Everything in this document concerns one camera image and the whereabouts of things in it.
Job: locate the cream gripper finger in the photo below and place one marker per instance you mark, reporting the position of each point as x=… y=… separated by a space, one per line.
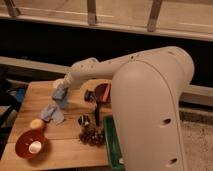
x=57 y=82

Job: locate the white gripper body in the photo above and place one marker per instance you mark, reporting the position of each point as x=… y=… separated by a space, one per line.
x=70 y=81

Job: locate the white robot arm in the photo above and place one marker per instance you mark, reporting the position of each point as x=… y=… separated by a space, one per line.
x=145 y=90

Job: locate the small black metal cup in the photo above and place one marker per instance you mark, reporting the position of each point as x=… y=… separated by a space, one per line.
x=84 y=120

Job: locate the small dark can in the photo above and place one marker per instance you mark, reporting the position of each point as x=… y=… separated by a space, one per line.
x=89 y=96

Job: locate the blue crumpled cloth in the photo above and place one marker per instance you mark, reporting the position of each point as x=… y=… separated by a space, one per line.
x=52 y=112

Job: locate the dark red bowl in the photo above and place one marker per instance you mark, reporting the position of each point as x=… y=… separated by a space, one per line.
x=99 y=91

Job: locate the red stick in bowl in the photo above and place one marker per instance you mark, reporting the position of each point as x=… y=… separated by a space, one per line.
x=106 y=93

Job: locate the black utensil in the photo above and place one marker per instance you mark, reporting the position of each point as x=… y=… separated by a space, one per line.
x=97 y=114

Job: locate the black chair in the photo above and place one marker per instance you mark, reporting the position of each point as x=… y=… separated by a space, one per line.
x=11 y=98

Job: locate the yellow round fruit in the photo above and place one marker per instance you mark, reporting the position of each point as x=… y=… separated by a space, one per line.
x=37 y=124

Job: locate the bunch of dark grapes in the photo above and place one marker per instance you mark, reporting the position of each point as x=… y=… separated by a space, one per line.
x=92 y=136

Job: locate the orange bowl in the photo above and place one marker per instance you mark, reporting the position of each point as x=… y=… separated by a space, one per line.
x=23 y=142

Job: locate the white egg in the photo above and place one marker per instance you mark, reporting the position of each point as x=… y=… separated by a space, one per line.
x=35 y=147

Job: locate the green plastic tray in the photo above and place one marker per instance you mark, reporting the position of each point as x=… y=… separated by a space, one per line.
x=112 y=144

